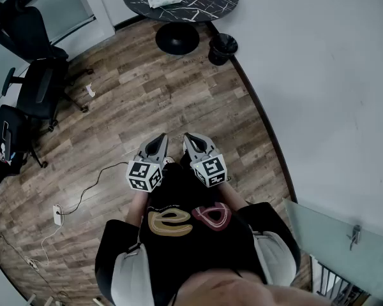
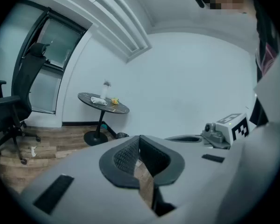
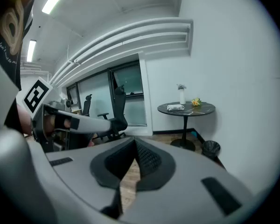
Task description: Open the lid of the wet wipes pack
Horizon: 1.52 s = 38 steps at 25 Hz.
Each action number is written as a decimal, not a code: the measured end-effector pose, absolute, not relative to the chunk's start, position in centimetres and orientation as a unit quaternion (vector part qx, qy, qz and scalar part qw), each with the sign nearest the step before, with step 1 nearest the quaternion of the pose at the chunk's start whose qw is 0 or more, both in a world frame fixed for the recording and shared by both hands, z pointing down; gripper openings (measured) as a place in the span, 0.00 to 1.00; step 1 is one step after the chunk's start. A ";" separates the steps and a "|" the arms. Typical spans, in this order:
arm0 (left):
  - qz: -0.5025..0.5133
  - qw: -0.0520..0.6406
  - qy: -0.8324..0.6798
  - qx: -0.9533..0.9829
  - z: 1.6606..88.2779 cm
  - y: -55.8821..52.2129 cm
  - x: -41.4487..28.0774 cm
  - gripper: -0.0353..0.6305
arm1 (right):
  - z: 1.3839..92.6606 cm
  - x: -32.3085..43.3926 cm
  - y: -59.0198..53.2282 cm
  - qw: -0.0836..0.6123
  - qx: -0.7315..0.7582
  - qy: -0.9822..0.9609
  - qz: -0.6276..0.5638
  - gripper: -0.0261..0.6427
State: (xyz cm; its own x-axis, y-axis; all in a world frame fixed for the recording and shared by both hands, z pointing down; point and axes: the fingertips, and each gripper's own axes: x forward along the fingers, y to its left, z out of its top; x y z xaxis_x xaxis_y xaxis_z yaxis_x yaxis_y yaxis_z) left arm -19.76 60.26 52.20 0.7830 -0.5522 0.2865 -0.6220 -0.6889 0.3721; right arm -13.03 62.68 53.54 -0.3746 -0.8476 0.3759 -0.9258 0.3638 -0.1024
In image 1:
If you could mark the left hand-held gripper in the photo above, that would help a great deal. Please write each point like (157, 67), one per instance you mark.
(143, 174)

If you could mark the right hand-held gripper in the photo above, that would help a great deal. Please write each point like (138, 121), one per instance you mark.
(211, 171)

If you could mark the person's left forearm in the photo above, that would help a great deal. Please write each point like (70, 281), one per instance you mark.
(137, 209)

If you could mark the person's right forearm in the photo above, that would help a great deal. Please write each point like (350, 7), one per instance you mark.
(234, 196)

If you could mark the person's white shoe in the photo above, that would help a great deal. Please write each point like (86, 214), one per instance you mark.
(169, 160)

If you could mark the white paper scrap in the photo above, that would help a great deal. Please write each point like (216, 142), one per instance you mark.
(90, 90)

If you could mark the black trash bin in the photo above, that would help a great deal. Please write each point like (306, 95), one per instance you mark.
(222, 49)

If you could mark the white power strip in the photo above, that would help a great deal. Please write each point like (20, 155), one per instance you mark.
(57, 215)

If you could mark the black office chair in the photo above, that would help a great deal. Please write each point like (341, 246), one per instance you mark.
(14, 129)
(41, 84)

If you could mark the round black marble table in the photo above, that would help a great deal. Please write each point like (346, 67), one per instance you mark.
(191, 8)

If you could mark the person's chin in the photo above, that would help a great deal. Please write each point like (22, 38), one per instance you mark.
(236, 290)

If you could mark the frosted glass door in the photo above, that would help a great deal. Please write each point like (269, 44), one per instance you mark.
(332, 247)

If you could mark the metal railing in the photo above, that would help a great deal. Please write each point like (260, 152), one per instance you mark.
(332, 282)

